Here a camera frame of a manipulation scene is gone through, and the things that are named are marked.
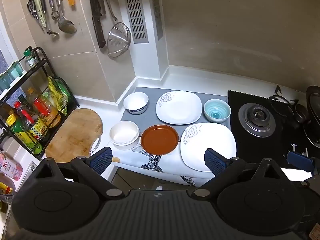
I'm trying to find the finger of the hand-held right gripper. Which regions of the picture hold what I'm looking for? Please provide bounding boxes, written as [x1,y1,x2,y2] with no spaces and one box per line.
[287,151,315,173]

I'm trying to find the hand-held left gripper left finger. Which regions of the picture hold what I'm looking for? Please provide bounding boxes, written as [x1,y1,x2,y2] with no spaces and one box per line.
[35,147,125,200]

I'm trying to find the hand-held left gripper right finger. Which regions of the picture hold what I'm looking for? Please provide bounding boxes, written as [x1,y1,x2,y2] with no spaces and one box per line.
[192,149,288,199]

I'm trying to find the large white square floral plate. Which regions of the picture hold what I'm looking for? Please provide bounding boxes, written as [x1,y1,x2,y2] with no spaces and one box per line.
[180,122,237,172]

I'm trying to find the white ribbed bowl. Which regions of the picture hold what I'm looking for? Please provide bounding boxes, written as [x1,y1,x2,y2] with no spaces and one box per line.
[109,120,140,151]

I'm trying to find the teal glazed bowl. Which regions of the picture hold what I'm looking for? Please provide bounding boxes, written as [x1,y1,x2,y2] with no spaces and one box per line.
[203,98,231,123]

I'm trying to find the brown round plate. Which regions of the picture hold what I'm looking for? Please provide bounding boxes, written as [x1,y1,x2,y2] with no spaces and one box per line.
[141,124,180,155]

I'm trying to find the white bowl blue patterned rim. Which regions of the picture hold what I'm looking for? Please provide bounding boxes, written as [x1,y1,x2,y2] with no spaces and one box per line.
[123,92,150,115]

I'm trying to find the black glass gas stove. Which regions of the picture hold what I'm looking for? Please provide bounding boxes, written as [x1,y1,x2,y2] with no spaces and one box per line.
[227,90,320,178]

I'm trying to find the wooden cutting board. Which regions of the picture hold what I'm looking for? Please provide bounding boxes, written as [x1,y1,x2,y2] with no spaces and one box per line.
[45,108,103,163]

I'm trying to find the dark pan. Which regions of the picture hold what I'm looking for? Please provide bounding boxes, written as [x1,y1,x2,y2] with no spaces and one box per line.
[302,85,320,148]

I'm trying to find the steel stove burner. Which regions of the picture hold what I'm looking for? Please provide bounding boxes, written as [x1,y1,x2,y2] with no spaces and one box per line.
[238,102,276,138]

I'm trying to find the black pan support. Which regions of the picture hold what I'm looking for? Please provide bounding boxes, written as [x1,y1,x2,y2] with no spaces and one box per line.
[269,85,300,120]

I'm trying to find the red capped orange bottle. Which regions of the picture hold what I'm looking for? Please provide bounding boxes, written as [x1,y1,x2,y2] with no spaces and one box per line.
[34,97,62,128]

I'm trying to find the red capped sauce bottle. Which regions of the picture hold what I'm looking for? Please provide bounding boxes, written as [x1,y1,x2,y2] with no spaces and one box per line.
[14,101,48,140]

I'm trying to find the yellow green snack bag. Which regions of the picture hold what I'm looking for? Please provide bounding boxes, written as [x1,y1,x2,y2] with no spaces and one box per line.
[47,76,73,117]

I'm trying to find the grey and white printed mat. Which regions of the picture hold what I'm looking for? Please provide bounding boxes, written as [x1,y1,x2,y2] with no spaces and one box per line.
[112,87,238,187]

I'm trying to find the yellow capped green bottle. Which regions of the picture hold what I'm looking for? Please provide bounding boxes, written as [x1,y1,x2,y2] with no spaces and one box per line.
[6,114,42,154]

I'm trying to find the pink labelled bottle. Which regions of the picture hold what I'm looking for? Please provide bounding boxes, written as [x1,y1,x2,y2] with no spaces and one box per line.
[0,152,23,182]

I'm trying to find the steel mesh strainer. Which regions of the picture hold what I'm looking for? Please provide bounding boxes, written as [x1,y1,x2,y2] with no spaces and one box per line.
[101,0,132,58]

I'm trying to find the green capped spice jar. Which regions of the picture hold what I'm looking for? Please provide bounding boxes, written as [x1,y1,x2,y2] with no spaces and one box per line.
[24,50,38,68]

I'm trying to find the teal glass jar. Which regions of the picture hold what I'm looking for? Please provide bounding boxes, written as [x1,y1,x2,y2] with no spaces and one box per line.
[0,71,12,92]
[7,60,24,79]

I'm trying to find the steel ladle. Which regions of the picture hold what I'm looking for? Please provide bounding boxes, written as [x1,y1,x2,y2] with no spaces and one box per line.
[54,0,77,34]

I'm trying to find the wide grey vent grille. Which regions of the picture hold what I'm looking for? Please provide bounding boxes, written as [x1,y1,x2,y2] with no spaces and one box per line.
[122,0,149,44]

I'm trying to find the narrow grey vent grille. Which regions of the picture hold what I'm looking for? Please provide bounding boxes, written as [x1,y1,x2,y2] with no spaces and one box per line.
[149,0,164,41]

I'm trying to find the black wire spice rack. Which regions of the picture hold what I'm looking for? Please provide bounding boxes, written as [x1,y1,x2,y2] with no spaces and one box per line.
[0,46,80,160]

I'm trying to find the dark cleaver wooden handle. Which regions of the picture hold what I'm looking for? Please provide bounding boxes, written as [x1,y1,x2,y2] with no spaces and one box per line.
[86,0,108,49]

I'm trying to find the light green handled peeler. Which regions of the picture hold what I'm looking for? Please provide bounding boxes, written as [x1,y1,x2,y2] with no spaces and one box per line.
[34,0,48,32]

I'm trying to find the black handled scissors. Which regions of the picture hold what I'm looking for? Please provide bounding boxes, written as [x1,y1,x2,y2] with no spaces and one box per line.
[27,0,38,18]

